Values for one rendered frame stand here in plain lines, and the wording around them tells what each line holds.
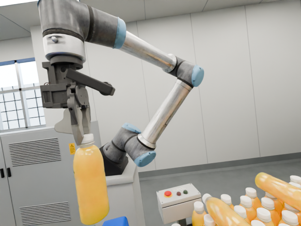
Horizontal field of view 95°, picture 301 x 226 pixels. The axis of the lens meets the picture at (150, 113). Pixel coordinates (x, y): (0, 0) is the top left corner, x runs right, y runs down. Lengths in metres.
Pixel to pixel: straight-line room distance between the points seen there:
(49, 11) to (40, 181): 2.22
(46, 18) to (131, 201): 1.03
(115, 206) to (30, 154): 1.56
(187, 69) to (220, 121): 2.59
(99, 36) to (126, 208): 1.03
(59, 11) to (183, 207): 0.83
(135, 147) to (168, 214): 0.39
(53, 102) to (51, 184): 2.05
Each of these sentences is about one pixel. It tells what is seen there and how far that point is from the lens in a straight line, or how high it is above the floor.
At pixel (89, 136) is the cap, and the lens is 0.39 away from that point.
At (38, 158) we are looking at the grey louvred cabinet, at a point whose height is 1.07.
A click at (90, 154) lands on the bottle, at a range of 0.38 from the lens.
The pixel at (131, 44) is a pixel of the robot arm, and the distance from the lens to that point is 0.68.
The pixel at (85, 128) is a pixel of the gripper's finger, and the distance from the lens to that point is 0.42.
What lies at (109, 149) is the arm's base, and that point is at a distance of 1.07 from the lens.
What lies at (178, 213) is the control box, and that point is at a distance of 0.81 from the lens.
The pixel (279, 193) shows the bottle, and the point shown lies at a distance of 0.77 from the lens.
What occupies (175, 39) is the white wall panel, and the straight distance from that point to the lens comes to 3.37.
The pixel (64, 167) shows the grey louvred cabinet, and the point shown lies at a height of 0.91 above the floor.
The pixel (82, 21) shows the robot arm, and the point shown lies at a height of 1.78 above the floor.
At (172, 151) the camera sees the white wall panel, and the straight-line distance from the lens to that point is 3.19.
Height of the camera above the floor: 1.54
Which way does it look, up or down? 2 degrees down
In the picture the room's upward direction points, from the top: 8 degrees counter-clockwise
